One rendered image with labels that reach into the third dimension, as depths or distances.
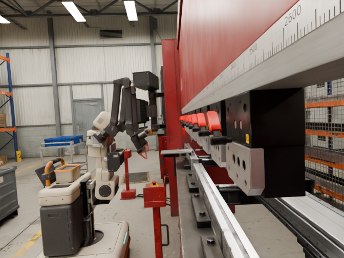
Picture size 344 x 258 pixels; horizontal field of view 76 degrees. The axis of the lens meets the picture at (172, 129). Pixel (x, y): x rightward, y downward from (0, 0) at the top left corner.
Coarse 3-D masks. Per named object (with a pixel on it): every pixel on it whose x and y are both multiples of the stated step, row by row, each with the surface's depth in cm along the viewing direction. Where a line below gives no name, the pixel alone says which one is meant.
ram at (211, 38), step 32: (192, 0) 98; (224, 0) 44; (256, 0) 28; (288, 0) 21; (192, 32) 105; (224, 32) 45; (256, 32) 29; (320, 32) 17; (192, 64) 112; (224, 64) 47; (288, 64) 22; (320, 64) 17; (192, 96) 121; (224, 96) 48
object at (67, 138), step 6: (48, 138) 452; (54, 138) 468; (60, 138) 435; (66, 138) 436; (72, 138) 452; (48, 144) 435; (54, 144) 436; (60, 144) 437; (66, 144) 437; (72, 144) 452
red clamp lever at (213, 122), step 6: (210, 114) 47; (216, 114) 47; (210, 120) 46; (216, 120) 46; (210, 126) 45; (216, 126) 45; (210, 132) 45; (216, 132) 44; (210, 138) 43; (216, 138) 42; (222, 138) 42; (228, 138) 42; (210, 144) 43; (216, 144) 42; (222, 144) 42
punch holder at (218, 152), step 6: (216, 102) 57; (222, 102) 52; (210, 108) 65; (216, 108) 57; (222, 108) 52; (222, 114) 52; (222, 120) 52; (222, 126) 52; (222, 132) 53; (210, 150) 68; (216, 150) 59; (222, 150) 53; (216, 156) 59; (222, 156) 53; (216, 162) 59; (222, 162) 53
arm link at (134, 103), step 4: (132, 88) 206; (132, 92) 206; (132, 96) 209; (132, 100) 210; (136, 100) 212; (132, 104) 210; (136, 104) 211; (136, 108) 211; (136, 112) 211; (136, 116) 211; (136, 120) 211; (136, 124) 210
